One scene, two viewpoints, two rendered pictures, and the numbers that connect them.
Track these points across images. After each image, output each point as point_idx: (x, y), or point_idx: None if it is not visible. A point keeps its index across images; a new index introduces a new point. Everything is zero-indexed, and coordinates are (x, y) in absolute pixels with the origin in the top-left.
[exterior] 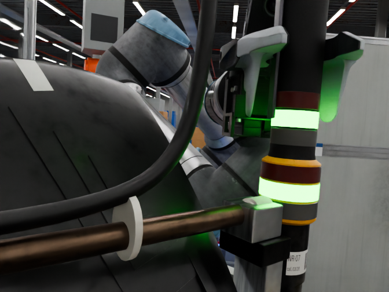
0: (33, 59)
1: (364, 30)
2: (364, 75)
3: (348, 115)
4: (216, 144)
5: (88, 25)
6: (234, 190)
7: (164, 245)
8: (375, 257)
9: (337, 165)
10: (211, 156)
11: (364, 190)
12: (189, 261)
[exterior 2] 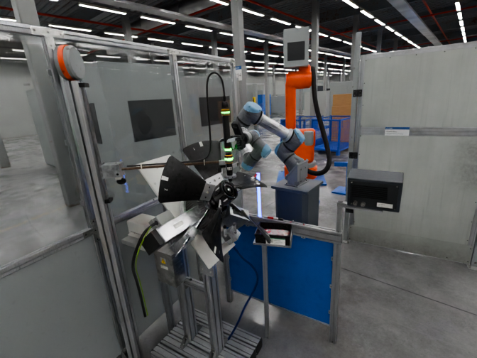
0: (236, 102)
1: None
2: (448, 74)
3: (432, 105)
4: (284, 140)
5: (286, 51)
6: (250, 158)
7: (212, 165)
8: (453, 204)
9: (421, 141)
10: (284, 145)
11: (445, 158)
12: (215, 167)
